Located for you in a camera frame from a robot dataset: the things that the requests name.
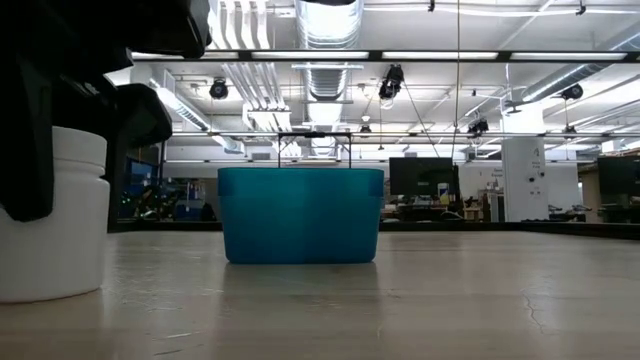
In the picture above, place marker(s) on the black table edge rail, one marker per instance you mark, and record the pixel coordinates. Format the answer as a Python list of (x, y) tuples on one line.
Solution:
[(500, 226)]

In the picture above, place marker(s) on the white square pillar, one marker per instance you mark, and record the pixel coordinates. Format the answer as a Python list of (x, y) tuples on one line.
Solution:
[(525, 180)]

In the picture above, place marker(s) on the white plastic pill bottle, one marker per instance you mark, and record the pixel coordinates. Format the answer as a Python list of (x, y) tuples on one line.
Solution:
[(70, 240)]

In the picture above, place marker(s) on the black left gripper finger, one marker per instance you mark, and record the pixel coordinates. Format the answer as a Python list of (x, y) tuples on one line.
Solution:
[(140, 115), (25, 140)]

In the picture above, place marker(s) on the black ceiling spot lamp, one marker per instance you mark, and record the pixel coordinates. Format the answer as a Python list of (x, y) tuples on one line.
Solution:
[(218, 90), (573, 92), (391, 82), (478, 127)]

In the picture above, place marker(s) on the black computer monitor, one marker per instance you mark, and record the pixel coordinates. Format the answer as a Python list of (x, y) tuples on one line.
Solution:
[(620, 175), (417, 175)]

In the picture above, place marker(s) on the blue plastic basket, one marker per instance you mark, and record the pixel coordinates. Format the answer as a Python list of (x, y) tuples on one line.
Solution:
[(300, 215)]

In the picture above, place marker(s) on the black frame bar with lights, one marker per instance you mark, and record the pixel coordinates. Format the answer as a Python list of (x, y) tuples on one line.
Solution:
[(375, 55)]

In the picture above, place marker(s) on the silver ventilation duct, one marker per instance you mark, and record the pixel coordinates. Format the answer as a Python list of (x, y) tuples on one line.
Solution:
[(327, 30)]

